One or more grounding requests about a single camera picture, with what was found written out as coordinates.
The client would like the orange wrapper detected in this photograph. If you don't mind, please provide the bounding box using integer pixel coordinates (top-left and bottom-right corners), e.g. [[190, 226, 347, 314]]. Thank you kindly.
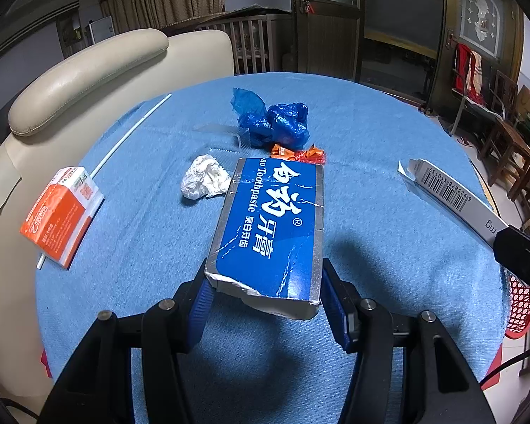
[[270, 142, 328, 167]]

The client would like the beige striped garment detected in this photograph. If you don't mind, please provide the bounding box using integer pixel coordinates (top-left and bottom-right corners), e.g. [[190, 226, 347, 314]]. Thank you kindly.
[[466, 51, 485, 99]]

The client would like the metal frame chair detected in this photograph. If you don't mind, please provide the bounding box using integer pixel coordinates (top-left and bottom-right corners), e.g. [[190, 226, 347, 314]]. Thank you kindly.
[[446, 44, 506, 137]]

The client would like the clear plastic tray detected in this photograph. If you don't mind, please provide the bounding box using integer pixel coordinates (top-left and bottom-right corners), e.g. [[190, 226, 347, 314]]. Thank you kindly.
[[193, 123, 253, 156]]

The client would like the wooden crib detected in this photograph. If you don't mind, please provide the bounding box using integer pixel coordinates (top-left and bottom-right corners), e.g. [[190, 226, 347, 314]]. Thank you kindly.
[[194, 13, 292, 76]]

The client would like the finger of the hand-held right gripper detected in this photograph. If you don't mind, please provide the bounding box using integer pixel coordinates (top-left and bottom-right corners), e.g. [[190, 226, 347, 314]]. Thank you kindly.
[[492, 225, 530, 290]]

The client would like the dark wall frame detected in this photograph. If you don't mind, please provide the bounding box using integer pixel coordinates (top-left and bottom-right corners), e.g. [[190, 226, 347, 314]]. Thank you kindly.
[[55, 6, 82, 58]]

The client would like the blue plastic bag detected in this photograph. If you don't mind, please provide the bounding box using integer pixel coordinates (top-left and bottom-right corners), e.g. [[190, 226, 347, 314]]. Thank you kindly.
[[231, 87, 312, 151]]

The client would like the white appliance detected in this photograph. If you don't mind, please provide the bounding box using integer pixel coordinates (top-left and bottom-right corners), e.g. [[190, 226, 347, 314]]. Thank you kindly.
[[86, 15, 116, 47]]

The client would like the blue toothpaste box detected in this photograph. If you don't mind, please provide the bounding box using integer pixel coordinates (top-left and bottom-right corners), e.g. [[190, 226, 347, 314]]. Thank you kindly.
[[204, 155, 325, 321]]

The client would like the orange and white box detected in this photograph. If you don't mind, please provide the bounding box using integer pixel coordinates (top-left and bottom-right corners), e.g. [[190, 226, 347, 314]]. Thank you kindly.
[[19, 165, 106, 270]]

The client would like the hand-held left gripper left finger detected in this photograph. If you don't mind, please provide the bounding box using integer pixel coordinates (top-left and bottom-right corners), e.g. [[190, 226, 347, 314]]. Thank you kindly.
[[40, 258, 215, 424]]

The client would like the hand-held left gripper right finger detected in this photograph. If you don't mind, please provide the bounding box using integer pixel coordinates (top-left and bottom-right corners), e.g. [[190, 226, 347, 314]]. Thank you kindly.
[[320, 257, 495, 424]]

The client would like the red garment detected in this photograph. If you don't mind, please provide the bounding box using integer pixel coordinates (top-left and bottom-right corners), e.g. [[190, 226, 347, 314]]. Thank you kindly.
[[454, 44, 473, 93]]

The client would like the wooden door with glass panel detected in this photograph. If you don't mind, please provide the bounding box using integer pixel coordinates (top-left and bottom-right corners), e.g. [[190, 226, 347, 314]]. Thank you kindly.
[[291, 0, 365, 82], [426, 0, 524, 111]]

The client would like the black cable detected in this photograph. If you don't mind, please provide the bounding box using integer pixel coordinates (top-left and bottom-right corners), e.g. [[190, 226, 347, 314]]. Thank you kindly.
[[0, 399, 40, 420], [479, 340, 530, 390]]

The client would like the white barcode box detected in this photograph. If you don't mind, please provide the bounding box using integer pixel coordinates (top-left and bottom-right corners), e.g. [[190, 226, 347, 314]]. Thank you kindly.
[[396, 158, 511, 248]]

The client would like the red plastic basket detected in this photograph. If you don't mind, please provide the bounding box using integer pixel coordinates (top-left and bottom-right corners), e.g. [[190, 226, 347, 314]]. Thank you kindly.
[[503, 271, 530, 340]]

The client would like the thin white stick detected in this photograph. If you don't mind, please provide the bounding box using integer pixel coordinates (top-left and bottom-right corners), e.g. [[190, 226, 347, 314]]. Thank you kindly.
[[36, 93, 173, 271]]

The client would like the dark wooden chair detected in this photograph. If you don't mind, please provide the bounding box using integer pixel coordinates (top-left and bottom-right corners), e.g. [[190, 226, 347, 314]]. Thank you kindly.
[[490, 70, 519, 120]]

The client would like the white tissue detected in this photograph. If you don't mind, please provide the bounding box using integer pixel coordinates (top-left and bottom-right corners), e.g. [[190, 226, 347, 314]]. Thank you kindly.
[[179, 154, 232, 200]]

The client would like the blue tablecloth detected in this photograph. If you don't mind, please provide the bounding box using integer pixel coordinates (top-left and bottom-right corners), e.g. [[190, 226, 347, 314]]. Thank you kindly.
[[35, 72, 513, 424]]

